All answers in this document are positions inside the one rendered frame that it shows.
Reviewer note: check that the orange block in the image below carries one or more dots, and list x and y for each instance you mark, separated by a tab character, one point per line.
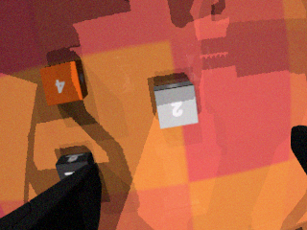
64	82

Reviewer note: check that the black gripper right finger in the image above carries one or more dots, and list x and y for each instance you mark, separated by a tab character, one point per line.
299	145

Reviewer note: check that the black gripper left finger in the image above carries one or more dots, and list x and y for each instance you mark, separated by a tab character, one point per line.
74	203

